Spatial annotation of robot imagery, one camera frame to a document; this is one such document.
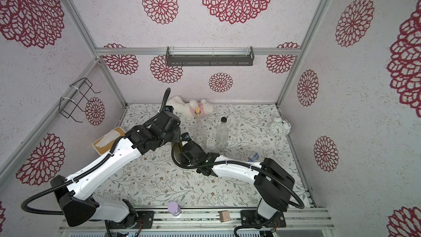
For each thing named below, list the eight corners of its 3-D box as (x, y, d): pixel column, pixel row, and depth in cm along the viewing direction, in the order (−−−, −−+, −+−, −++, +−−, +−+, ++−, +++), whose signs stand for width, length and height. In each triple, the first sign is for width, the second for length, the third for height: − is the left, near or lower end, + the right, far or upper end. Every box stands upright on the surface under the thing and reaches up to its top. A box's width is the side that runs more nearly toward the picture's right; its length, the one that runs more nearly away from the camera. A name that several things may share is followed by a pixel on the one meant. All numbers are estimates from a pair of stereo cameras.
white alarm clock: (280, 141, 103) (288, 129, 93) (267, 131, 108) (272, 118, 98) (285, 136, 106) (293, 123, 96) (272, 126, 111) (278, 114, 101)
